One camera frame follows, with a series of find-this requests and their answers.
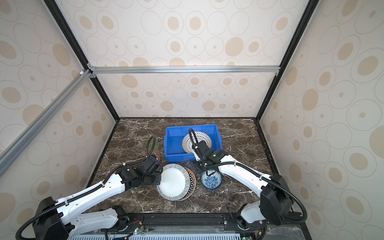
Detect left slanted aluminium bar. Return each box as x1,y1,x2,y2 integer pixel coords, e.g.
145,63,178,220
1,70,91,175

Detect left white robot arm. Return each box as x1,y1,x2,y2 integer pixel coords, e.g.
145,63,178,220
15,136,163,240

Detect green transparent cup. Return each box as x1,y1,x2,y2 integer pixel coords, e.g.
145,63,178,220
145,136,159,152

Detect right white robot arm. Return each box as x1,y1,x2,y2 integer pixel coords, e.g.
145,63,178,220
189,128,308,229

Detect pink transparent cup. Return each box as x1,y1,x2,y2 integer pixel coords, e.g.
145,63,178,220
153,148,163,163

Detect blue plastic bin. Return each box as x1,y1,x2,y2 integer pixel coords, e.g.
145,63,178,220
164,124,223,163

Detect horizontal aluminium frame bar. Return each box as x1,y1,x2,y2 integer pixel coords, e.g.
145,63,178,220
83,66,280,76

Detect black striped white plate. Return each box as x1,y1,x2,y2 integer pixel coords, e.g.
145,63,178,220
157,164,191,202

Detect geometric pattern brown rimmed plate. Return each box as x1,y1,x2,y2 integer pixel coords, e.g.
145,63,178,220
179,167,197,202

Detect blue floral small bowl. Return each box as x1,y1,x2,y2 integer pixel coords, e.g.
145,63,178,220
201,170,223,191

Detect yellow rimmed polka dot plate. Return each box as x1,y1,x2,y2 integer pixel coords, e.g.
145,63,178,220
182,132,212,154

